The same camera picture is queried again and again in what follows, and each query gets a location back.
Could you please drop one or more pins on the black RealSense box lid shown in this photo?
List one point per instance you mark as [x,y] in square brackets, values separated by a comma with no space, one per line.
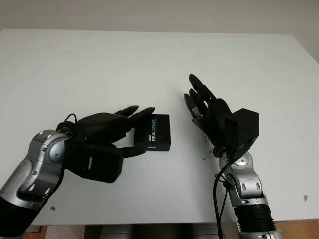
[159,134]

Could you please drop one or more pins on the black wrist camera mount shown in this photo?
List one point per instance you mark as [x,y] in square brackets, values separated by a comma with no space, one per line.
[244,129]
[99,164]

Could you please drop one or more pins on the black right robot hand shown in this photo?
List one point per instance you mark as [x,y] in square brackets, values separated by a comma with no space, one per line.
[216,117]

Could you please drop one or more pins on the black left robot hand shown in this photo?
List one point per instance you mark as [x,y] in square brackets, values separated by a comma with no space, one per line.
[99,127]

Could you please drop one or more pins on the dark grey robot torso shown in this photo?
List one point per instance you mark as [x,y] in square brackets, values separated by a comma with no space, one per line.
[159,232]

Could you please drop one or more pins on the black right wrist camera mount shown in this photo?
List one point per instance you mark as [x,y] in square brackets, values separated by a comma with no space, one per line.
[244,129]

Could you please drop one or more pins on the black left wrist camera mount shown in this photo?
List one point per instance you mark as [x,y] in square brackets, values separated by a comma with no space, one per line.
[99,164]

